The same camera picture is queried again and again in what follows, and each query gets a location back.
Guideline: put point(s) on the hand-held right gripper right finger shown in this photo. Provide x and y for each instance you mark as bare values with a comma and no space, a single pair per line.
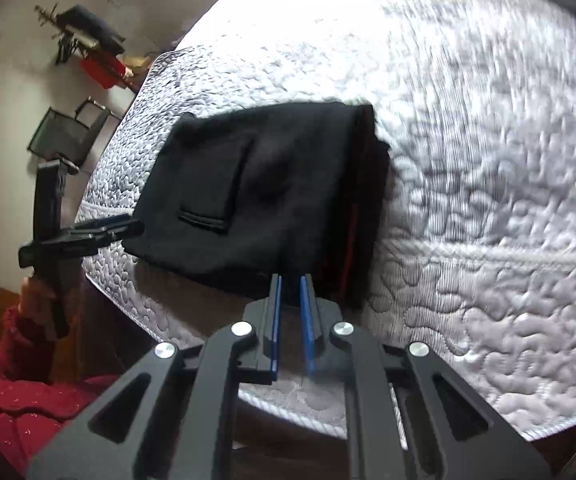
309,325

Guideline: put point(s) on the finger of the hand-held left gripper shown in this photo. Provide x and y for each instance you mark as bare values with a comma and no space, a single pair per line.
122,232
112,221

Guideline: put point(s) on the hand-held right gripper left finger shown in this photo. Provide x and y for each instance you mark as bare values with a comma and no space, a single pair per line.
275,320

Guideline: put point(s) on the black pants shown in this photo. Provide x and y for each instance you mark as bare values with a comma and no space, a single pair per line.
268,195

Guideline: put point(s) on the person's left forearm red sleeve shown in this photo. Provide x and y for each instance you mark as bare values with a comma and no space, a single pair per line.
27,345

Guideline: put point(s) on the person's left hand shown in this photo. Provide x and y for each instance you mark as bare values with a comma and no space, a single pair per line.
30,292

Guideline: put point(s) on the black mesh chair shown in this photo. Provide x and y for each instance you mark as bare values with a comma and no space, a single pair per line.
60,132

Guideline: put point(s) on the dark bed base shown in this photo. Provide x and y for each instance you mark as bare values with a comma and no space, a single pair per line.
92,335

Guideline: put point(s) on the brown cardboard box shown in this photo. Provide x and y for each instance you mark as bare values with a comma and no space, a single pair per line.
140,60

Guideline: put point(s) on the person's red patterned clothing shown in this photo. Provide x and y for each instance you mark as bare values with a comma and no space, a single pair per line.
17,410

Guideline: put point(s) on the rack with dark clothes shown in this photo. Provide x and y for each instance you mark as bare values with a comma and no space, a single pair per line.
87,30

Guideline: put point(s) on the white quilted mattress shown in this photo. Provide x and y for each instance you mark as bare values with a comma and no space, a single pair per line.
468,160

